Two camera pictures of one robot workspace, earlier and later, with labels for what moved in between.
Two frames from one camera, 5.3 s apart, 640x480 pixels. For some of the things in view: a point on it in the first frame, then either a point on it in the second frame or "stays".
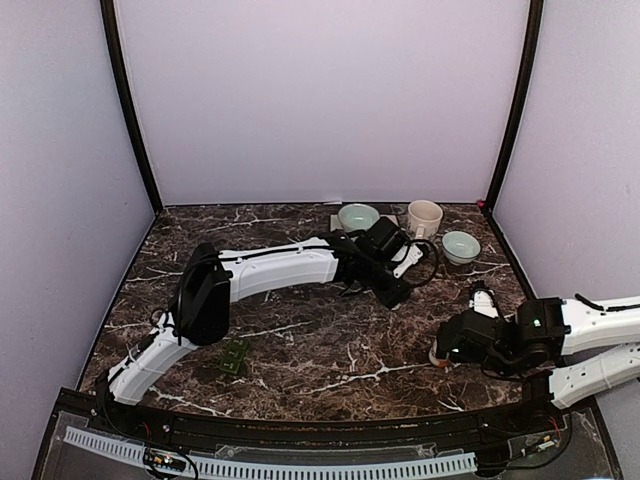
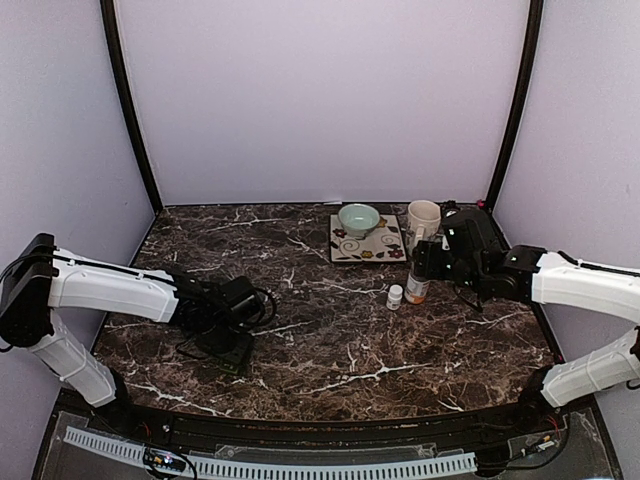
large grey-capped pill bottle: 443,363 → 415,290
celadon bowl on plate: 357,216 stays
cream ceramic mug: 423,219 stays
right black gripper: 440,352 → 426,264
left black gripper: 394,297 → 240,352
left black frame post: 112,34 stays
